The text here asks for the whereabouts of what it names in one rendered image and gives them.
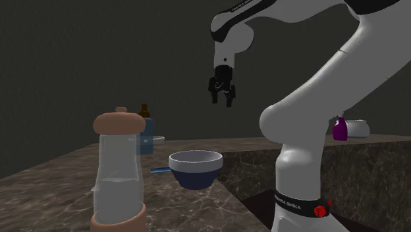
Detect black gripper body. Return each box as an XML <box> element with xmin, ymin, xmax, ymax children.
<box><xmin>213</xmin><ymin>65</ymin><xmax>234</xmax><ymax>93</ymax></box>

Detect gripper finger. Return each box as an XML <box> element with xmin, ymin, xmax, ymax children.
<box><xmin>224</xmin><ymin>84</ymin><xmax>237</xmax><ymax>108</ymax></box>
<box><xmin>207</xmin><ymin>76</ymin><xmax>220</xmax><ymax>105</ymax></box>

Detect blue bottle with brown cap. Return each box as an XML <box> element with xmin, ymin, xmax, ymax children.
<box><xmin>136</xmin><ymin>103</ymin><xmax>155</xmax><ymax>156</ymax></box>

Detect blue and white bowl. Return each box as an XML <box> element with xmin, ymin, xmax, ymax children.
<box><xmin>168</xmin><ymin>150</ymin><xmax>224</xmax><ymax>191</ymax></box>

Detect blue pen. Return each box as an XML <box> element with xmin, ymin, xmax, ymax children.
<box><xmin>150</xmin><ymin>166</ymin><xmax>173</xmax><ymax>175</ymax></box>

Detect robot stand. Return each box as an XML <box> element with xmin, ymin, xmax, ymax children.
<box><xmin>240</xmin><ymin>188</ymin><xmax>383</xmax><ymax>232</ymax></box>

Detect purple spray bottle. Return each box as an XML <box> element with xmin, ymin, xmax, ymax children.
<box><xmin>332</xmin><ymin>115</ymin><xmax>349</xmax><ymax>142</ymax></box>

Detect clear grinder with brown top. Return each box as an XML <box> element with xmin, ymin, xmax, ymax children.
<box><xmin>90</xmin><ymin>106</ymin><xmax>148</xmax><ymax>232</ymax></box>

